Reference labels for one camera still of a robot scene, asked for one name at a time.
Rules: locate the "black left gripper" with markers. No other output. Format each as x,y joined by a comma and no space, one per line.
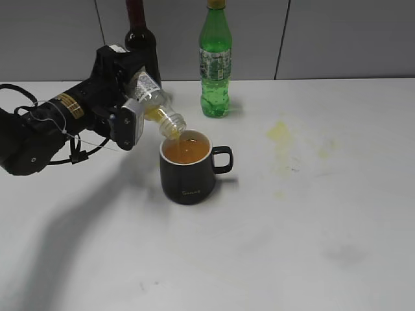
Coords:
102,93

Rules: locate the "NFC orange juice bottle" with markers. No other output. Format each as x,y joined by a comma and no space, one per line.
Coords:
156,105

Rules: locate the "black mug white inside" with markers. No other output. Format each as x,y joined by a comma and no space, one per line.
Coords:
189,165

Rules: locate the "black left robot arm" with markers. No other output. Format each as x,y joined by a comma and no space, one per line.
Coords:
46,134

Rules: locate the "dark red wine bottle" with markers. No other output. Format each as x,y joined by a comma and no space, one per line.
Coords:
140,38

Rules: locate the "green plastic soda bottle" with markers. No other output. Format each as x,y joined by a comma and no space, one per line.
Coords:
215,51

